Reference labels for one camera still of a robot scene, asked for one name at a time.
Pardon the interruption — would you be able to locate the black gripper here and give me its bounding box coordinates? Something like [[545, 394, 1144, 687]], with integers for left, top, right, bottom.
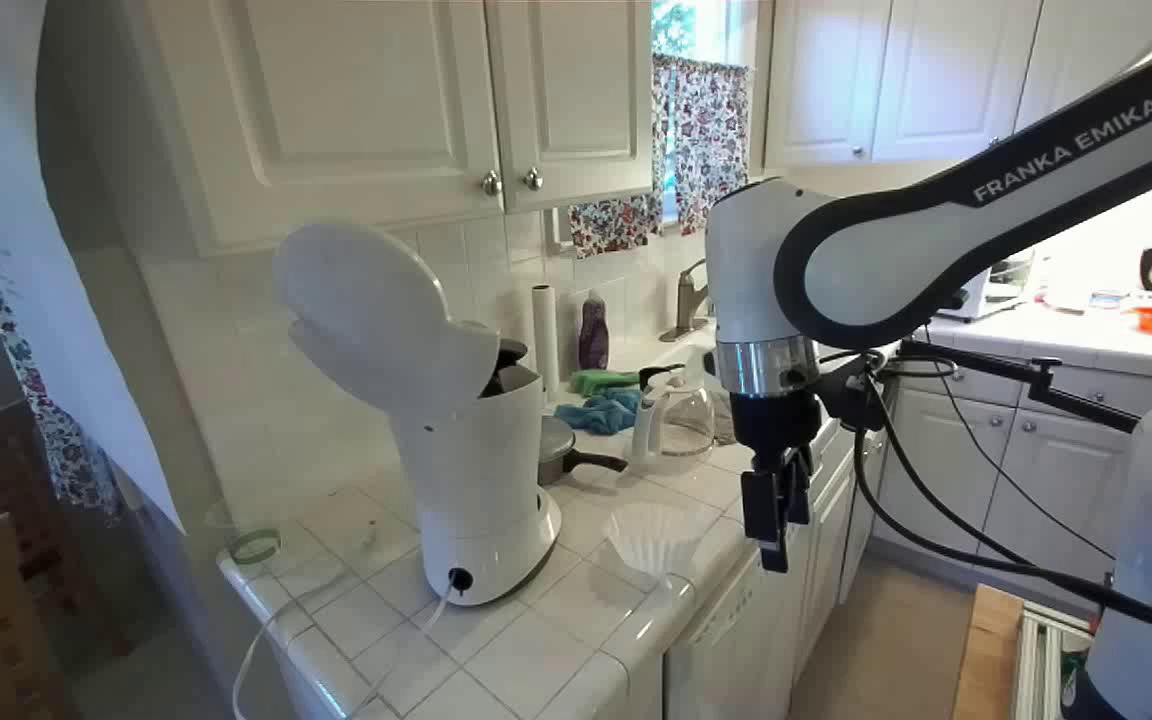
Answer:
[[727, 388, 826, 574]]

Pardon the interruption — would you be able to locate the white coffee maker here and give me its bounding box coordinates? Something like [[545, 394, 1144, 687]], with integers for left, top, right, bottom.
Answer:
[[268, 220, 566, 611]]

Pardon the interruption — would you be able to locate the white base cabinet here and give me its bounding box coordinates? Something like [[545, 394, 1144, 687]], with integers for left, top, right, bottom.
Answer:
[[660, 423, 895, 720], [873, 354, 1152, 614]]

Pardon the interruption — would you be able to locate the blue cloth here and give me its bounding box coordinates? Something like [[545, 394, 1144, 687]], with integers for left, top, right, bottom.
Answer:
[[553, 388, 644, 438]]

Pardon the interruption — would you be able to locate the green cloth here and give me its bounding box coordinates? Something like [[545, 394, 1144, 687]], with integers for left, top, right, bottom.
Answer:
[[569, 367, 648, 399]]

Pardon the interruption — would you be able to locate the brushed metal faucet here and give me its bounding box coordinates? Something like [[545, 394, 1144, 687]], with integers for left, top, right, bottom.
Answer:
[[673, 256, 716, 335]]

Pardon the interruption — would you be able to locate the purple soap bottle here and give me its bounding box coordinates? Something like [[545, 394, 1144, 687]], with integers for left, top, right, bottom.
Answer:
[[578, 293, 613, 370]]

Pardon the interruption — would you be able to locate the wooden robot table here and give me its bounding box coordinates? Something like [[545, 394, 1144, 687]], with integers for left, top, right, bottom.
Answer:
[[949, 579, 1027, 720]]

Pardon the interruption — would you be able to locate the white paper towel roll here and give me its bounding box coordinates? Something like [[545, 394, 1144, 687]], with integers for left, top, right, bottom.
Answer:
[[529, 280, 566, 394]]

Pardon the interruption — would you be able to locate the white box appliance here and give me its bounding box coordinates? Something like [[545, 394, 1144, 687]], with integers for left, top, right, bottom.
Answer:
[[927, 273, 993, 324]]

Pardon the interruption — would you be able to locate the floral window curtain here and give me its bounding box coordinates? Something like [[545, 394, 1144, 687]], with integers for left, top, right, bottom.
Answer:
[[555, 52, 756, 260]]

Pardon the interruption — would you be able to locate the narrow white cabinet door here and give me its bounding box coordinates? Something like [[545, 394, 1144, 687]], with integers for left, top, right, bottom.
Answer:
[[483, 0, 656, 213]]

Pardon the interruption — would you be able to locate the window pane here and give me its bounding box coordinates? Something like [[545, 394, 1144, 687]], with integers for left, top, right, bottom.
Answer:
[[648, 0, 754, 66]]

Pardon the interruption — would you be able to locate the wide white cabinet door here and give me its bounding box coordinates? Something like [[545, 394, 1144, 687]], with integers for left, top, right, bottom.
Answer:
[[132, 0, 508, 256]]

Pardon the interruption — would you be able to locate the white cloth floral edge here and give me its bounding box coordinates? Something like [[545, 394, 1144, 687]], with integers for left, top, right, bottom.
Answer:
[[0, 0, 189, 533]]

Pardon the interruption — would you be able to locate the small grey pot black handle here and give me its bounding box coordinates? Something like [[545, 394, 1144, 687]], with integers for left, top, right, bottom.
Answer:
[[538, 411, 631, 489]]

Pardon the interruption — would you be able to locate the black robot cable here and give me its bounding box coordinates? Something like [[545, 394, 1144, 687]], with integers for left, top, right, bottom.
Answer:
[[813, 350, 1152, 651]]

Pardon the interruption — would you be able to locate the aluminium rail frame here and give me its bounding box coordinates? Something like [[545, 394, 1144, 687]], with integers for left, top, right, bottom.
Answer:
[[1012, 596, 1095, 720]]

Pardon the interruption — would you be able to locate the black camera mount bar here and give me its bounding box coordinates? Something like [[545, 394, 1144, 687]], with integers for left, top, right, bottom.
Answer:
[[893, 335, 1144, 437]]

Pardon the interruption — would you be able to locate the white wall cabinet door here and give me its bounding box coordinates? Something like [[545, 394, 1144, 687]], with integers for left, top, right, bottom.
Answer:
[[765, 0, 893, 172], [873, 0, 1047, 166]]

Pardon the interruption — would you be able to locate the green rubber ring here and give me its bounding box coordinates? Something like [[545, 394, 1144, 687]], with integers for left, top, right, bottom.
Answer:
[[228, 528, 285, 566]]

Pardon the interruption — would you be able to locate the white power cord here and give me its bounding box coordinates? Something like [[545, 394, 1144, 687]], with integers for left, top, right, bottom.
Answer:
[[228, 573, 453, 720]]

